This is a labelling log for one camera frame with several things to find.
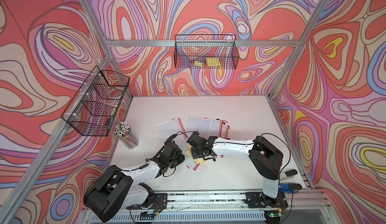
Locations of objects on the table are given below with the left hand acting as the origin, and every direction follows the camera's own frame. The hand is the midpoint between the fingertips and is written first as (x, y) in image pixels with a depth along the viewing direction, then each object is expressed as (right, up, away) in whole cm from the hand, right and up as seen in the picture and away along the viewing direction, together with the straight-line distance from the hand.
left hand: (187, 156), depth 87 cm
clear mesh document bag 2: (+2, -3, -3) cm, 5 cm away
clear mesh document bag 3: (+2, +17, +17) cm, 24 cm away
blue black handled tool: (+52, -12, -13) cm, 55 cm away
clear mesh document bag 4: (+13, +16, +14) cm, 25 cm away
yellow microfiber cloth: (+2, +3, -6) cm, 7 cm away
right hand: (+6, 0, +1) cm, 6 cm away
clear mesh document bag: (-13, +15, +12) cm, 23 cm away
